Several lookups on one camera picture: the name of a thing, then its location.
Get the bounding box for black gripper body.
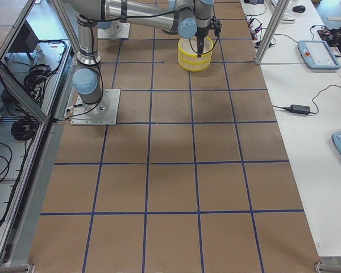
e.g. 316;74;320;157
196;17;210;39

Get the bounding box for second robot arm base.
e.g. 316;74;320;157
98;21;130;40

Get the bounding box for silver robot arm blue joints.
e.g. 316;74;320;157
63;0;215;114

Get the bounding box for white mesh steamer liner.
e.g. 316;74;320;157
178;37;213;56

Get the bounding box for yellow top steamer layer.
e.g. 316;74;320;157
178;36;214;61

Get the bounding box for yellow steamer layer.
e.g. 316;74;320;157
178;56;211;72
178;36;214;61

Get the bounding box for yellow bottom steamer layer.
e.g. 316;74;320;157
178;56;211;72

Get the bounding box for black power adapter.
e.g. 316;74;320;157
283;104;311;115

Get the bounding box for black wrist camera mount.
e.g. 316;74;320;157
209;16;222;37

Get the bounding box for aluminium frame post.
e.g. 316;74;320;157
255;0;289;64

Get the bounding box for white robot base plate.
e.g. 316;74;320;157
70;89;120;126

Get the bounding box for coiled black cables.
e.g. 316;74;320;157
10;117;38;142

